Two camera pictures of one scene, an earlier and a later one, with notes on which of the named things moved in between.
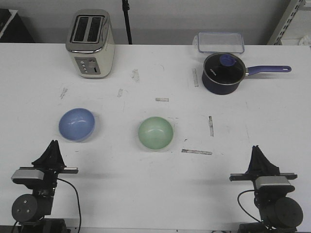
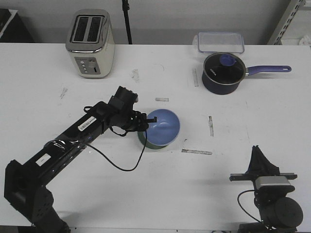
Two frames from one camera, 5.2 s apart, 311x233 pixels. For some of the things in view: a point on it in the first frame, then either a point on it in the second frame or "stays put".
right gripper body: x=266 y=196 stays put
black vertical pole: x=126 y=8 stays put
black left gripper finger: x=51 y=159 -> x=152 y=120
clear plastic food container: x=219 y=42 stays put
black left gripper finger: x=57 y=160 -> x=142 y=127
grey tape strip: x=162 y=99 stays put
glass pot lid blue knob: x=224 y=68 stays put
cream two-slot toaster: x=91 y=42 stays put
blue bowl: x=77 y=124 -> x=165 y=130
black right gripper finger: x=255 y=167 stays put
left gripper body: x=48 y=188 -> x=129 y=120
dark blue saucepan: x=223 y=73 stays put
